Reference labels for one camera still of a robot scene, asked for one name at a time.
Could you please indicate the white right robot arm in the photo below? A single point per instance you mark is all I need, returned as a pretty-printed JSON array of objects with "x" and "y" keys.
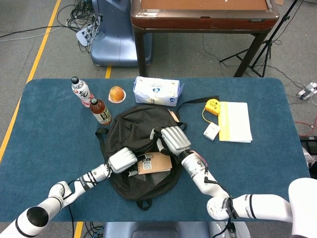
[{"x": 260, "y": 205}]

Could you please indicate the blue grey machine base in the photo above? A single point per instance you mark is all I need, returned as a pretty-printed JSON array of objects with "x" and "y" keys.
[{"x": 116, "y": 37}]

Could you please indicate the kraft spiral notebook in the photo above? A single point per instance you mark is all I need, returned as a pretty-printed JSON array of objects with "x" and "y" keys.
[{"x": 159, "y": 162}]

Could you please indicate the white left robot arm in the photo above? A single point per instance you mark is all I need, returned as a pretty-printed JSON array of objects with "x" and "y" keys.
[{"x": 57, "y": 196}]

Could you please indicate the tan zipper pull tags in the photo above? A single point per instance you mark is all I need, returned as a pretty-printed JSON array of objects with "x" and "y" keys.
[{"x": 173, "y": 115}]

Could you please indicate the white tissue pack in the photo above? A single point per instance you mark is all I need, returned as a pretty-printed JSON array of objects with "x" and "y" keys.
[{"x": 156, "y": 91}]

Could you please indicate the brown mahjong table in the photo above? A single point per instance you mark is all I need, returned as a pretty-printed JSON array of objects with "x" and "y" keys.
[{"x": 203, "y": 21}]

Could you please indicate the black tripod stand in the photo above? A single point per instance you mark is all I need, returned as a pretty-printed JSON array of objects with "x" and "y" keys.
[{"x": 263, "y": 53}]

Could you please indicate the white power strip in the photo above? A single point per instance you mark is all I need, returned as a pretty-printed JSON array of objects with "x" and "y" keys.
[{"x": 83, "y": 36}]

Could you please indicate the clear bottle pink white label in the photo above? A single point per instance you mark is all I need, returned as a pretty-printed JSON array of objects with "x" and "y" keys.
[{"x": 80, "y": 90}]

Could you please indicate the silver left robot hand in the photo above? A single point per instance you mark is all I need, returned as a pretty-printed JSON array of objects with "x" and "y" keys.
[{"x": 122, "y": 160}]

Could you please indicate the brown tea bottle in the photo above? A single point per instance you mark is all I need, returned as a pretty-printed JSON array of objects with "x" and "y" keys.
[{"x": 100, "y": 111}]

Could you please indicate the yellow white booklet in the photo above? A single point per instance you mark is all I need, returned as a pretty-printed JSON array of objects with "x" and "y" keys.
[{"x": 236, "y": 121}]

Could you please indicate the yellow tape measure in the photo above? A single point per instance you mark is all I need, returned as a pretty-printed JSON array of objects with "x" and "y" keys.
[{"x": 213, "y": 106}]

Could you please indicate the black flat device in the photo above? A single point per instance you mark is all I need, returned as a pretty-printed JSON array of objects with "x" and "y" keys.
[{"x": 309, "y": 145}]

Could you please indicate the black fabric backpack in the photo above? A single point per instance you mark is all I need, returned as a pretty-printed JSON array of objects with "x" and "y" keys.
[{"x": 133, "y": 124}]

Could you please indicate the grey robot torso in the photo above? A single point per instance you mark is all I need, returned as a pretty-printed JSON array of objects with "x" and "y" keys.
[{"x": 153, "y": 230}]

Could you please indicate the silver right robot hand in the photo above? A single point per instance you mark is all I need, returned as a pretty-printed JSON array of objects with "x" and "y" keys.
[{"x": 175, "y": 138}]

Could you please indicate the small white box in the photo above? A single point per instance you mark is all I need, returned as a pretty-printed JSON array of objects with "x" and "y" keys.
[{"x": 211, "y": 132}]

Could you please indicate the blue table mat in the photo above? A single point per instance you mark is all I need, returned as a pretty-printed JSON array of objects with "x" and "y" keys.
[{"x": 49, "y": 138}]

